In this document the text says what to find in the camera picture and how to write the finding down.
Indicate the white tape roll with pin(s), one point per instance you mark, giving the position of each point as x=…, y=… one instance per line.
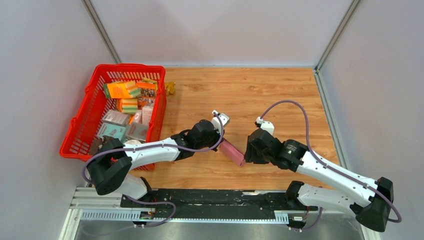
x=132, y=142

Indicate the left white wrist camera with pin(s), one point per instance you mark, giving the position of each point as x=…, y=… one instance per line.
x=219, y=121

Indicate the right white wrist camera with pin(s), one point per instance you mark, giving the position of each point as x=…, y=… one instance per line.
x=265, y=125

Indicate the teal snack packet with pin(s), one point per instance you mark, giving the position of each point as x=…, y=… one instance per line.
x=112, y=130

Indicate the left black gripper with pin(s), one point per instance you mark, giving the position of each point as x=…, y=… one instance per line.
x=217, y=135

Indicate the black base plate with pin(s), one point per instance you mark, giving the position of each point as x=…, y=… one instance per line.
x=222, y=204

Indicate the yellow banana toy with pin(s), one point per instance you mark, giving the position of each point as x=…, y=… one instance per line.
x=170, y=88

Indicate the brown crumpled packet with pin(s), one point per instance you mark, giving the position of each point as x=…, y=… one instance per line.
x=98, y=143

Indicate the red plastic basket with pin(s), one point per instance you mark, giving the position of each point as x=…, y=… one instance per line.
x=87, y=122

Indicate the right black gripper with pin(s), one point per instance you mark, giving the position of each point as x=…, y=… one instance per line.
x=250, y=156

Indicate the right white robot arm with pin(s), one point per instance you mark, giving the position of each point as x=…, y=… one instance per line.
x=369, y=200

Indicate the pink paper box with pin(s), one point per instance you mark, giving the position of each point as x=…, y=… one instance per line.
x=234, y=154

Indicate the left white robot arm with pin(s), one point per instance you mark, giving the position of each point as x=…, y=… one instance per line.
x=109, y=168

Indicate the aluminium frame rail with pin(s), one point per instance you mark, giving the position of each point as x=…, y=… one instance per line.
x=115, y=206

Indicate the orange green sponge pack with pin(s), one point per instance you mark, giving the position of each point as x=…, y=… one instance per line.
x=121, y=90

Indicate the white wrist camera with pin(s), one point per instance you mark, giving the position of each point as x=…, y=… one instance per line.
x=265, y=125
x=219, y=121

